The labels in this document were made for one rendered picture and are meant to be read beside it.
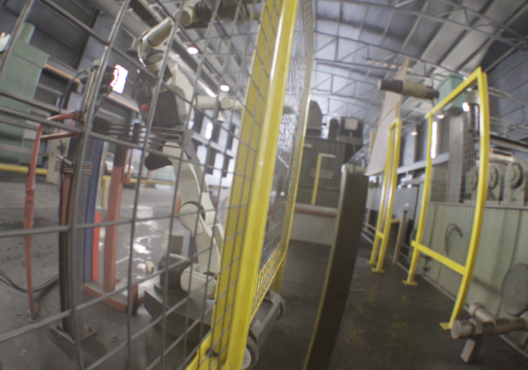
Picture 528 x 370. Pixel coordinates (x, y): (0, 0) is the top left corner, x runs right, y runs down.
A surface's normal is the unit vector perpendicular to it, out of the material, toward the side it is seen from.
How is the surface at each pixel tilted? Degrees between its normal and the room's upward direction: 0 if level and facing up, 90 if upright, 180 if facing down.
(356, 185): 90
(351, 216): 90
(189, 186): 90
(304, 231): 90
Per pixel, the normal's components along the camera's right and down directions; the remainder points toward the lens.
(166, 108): 0.01, 0.04
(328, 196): -0.18, -0.08
